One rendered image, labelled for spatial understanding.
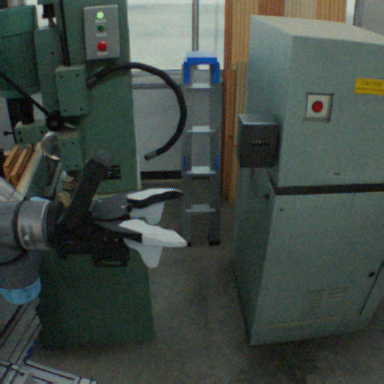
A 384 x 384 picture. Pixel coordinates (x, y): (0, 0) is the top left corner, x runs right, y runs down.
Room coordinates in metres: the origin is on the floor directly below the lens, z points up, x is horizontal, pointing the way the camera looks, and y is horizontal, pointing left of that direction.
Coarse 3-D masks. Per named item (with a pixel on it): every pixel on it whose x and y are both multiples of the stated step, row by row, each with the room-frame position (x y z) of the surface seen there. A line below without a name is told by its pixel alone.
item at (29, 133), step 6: (36, 120) 1.25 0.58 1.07; (42, 120) 1.25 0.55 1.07; (18, 126) 1.20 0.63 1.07; (24, 126) 1.20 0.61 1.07; (30, 126) 1.20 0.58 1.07; (36, 126) 1.20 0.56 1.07; (42, 126) 1.20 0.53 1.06; (18, 132) 1.18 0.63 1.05; (24, 132) 1.19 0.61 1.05; (30, 132) 1.19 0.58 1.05; (36, 132) 1.20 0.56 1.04; (18, 138) 1.19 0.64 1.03; (24, 138) 1.19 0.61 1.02; (30, 138) 1.19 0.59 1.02; (36, 138) 1.20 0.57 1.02; (18, 144) 1.18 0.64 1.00; (24, 144) 1.19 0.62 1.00
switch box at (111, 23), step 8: (88, 8) 1.10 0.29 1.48; (96, 8) 1.10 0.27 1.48; (104, 8) 1.11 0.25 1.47; (112, 8) 1.11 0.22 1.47; (88, 16) 1.10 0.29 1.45; (96, 16) 1.10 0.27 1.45; (104, 16) 1.11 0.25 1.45; (112, 16) 1.11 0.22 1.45; (88, 24) 1.10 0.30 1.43; (96, 24) 1.10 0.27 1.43; (104, 24) 1.11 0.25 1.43; (112, 24) 1.11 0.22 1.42; (88, 32) 1.10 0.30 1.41; (96, 32) 1.10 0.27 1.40; (104, 32) 1.10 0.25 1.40; (112, 32) 1.11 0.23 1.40; (88, 40) 1.10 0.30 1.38; (96, 40) 1.10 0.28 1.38; (104, 40) 1.11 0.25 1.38; (112, 40) 1.11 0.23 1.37; (88, 48) 1.10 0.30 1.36; (96, 48) 1.10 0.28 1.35; (112, 48) 1.11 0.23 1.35; (88, 56) 1.10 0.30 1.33; (96, 56) 1.10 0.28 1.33; (104, 56) 1.11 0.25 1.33; (112, 56) 1.11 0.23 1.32
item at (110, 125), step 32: (64, 0) 1.15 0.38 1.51; (96, 0) 1.16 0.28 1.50; (128, 32) 1.20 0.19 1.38; (96, 64) 1.16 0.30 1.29; (96, 96) 1.16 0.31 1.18; (128, 96) 1.17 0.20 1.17; (96, 128) 1.16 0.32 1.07; (128, 128) 1.17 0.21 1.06; (128, 160) 1.17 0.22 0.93; (96, 192) 1.15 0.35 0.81
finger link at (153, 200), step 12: (144, 192) 0.49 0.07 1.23; (156, 192) 0.49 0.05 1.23; (168, 192) 0.49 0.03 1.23; (180, 192) 0.50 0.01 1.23; (132, 204) 0.46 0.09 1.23; (144, 204) 0.46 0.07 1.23; (156, 204) 0.49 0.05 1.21; (132, 216) 0.46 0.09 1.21; (144, 216) 0.47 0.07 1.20; (156, 216) 0.49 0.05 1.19
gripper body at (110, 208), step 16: (48, 208) 0.42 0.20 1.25; (64, 208) 0.45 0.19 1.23; (96, 208) 0.42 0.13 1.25; (112, 208) 0.42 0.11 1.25; (128, 208) 0.44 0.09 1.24; (48, 224) 0.39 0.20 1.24; (64, 224) 0.41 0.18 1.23; (80, 224) 0.41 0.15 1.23; (48, 240) 0.39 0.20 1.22; (64, 240) 0.41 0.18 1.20; (80, 240) 0.41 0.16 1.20; (96, 240) 0.39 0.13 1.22; (112, 240) 0.40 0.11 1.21; (64, 256) 0.40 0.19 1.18; (96, 256) 0.39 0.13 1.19; (112, 256) 0.39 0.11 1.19; (128, 256) 0.40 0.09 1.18
